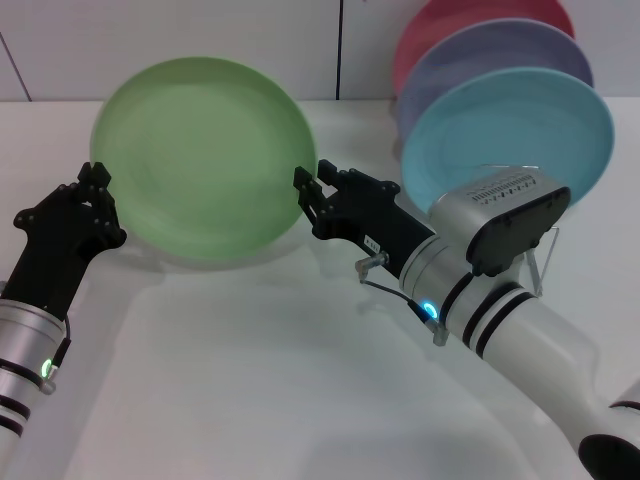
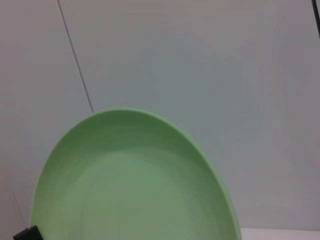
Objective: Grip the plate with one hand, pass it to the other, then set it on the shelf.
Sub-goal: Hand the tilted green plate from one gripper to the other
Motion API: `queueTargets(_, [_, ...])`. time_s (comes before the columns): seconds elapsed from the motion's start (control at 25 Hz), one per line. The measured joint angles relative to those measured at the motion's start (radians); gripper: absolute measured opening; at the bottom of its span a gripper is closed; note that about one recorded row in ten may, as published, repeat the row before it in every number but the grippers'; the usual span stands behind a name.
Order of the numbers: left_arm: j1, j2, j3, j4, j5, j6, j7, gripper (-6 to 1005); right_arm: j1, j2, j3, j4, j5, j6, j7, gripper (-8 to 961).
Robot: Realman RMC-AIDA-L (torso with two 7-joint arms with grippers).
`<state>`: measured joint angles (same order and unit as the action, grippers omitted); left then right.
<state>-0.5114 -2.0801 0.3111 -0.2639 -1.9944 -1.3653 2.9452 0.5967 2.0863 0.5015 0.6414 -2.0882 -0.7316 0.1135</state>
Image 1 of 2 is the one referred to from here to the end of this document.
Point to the purple round plate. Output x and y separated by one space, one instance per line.
480 55

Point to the blue round plate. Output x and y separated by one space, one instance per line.
500 130

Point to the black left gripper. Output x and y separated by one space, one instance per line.
55 250

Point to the green round plate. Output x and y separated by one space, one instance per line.
200 160

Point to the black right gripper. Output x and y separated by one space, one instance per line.
375 220

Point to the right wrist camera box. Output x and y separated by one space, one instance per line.
500 215

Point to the red round plate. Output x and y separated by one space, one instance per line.
450 20

